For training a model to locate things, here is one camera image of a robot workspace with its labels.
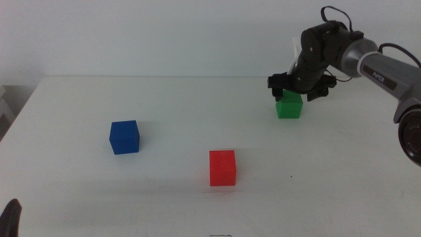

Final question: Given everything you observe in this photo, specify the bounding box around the green cube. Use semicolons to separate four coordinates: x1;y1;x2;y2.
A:
275;90;304;120

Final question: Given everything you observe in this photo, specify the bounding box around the red cube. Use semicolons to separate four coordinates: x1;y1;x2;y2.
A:
209;149;237;188

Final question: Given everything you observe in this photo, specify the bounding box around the blue cube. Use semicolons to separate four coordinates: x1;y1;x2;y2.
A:
109;119;141;155

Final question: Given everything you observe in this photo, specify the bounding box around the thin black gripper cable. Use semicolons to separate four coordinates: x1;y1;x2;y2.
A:
324;68;353;83

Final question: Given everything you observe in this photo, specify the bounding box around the black looped wrist cable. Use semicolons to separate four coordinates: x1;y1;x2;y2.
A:
320;5;355;34

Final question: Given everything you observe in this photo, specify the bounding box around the black forearm cable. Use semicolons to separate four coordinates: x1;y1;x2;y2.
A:
378;42;421;69

